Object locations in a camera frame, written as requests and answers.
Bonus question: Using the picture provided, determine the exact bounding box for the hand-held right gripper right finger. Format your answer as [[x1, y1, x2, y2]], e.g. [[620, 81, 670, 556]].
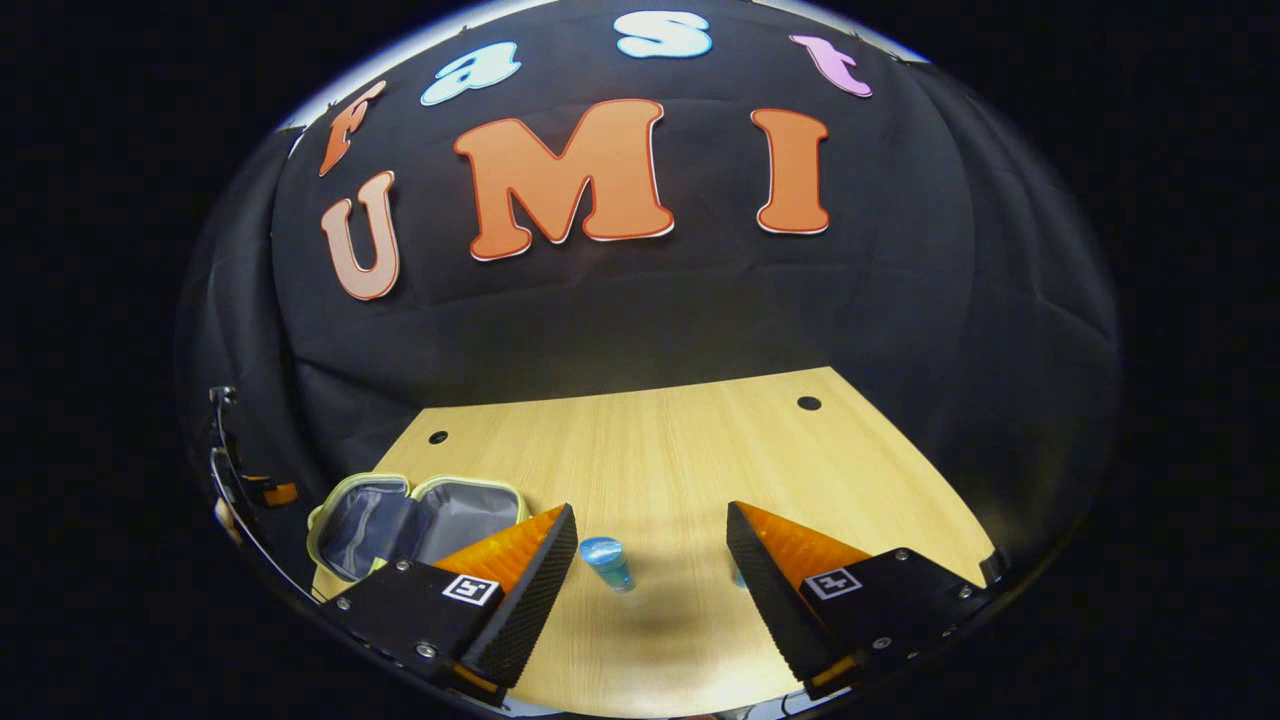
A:
[[726, 501, 1006, 701]]

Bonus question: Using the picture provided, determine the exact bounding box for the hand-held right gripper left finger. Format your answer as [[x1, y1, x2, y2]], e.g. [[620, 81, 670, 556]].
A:
[[318, 503, 579, 706]]

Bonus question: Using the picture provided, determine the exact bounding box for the blue skin care bottle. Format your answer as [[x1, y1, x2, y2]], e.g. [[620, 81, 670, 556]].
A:
[[579, 536, 636, 593]]

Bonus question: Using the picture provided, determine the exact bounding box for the pale yellow suitcase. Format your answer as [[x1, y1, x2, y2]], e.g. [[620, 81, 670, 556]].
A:
[[305, 473, 533, 583]]

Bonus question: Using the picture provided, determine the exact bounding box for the black backdrop cloth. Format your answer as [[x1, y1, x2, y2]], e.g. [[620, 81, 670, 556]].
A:
[[175, 0, 1119, 601]]

